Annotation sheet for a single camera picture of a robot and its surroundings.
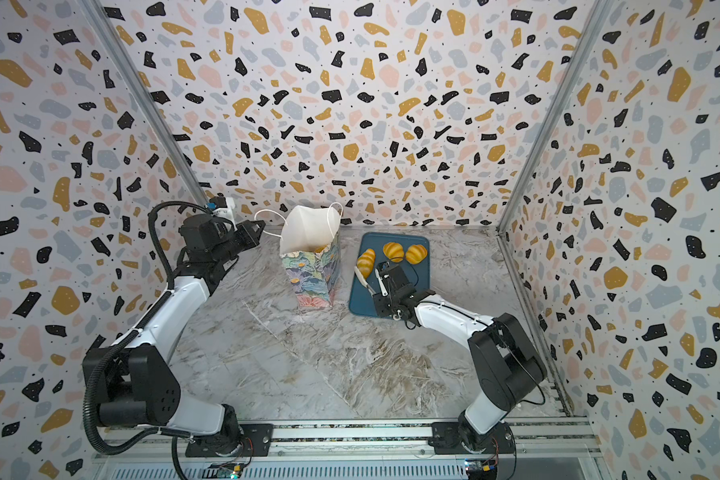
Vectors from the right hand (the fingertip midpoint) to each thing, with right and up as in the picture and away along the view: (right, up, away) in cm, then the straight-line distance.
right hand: (377, 293), depth 91 cm
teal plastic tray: (-6, -4, +9) cm, 11 cm away
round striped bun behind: (+6, +13, +19) cm, 24 cm away
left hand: (-30, +22, -11) cm, 39 cm away
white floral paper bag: (-23, +14, +13) cm, 30 cm away
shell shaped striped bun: (+14, +12, +19) cm, 26 cm away
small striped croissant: (-4, +9, +18) cm, 21 cm away
